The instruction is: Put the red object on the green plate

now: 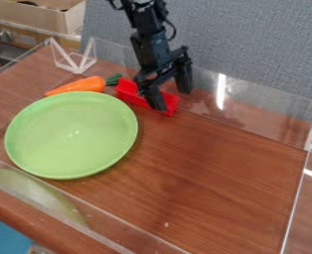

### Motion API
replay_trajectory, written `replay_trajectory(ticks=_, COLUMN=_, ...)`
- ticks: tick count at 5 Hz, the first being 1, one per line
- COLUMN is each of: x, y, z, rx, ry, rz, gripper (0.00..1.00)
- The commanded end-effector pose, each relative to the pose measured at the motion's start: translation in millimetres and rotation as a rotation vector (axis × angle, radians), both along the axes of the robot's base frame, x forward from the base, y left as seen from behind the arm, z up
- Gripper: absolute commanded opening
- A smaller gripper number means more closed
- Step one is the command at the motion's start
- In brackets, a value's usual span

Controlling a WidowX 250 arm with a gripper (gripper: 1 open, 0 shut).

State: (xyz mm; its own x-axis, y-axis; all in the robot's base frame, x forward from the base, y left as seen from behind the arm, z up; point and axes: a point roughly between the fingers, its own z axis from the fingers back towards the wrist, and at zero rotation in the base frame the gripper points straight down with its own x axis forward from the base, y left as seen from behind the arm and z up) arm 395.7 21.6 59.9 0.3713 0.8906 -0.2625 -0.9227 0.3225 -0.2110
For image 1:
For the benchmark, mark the cardboard box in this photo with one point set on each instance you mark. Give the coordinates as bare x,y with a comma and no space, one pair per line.
54,15

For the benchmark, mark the wooden shelf unit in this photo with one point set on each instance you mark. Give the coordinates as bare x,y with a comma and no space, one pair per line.
19,38

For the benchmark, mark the red rectangular block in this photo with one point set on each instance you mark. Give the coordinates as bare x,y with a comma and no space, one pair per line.
126,93

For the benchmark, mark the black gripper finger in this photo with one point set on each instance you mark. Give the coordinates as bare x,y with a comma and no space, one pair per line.
153,98
183,77

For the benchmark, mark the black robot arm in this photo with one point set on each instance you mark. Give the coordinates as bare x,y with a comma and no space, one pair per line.
146,17

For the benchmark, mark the orange toy carrot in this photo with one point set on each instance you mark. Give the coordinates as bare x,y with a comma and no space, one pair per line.
93,83

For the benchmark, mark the green round plate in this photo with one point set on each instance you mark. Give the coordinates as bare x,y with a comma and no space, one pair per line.
70,135

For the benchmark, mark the clear acrylic enclosure wall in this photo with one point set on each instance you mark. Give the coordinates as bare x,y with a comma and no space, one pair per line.
213,182

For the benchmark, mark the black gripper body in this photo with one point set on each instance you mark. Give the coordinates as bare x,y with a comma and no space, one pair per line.
156,59

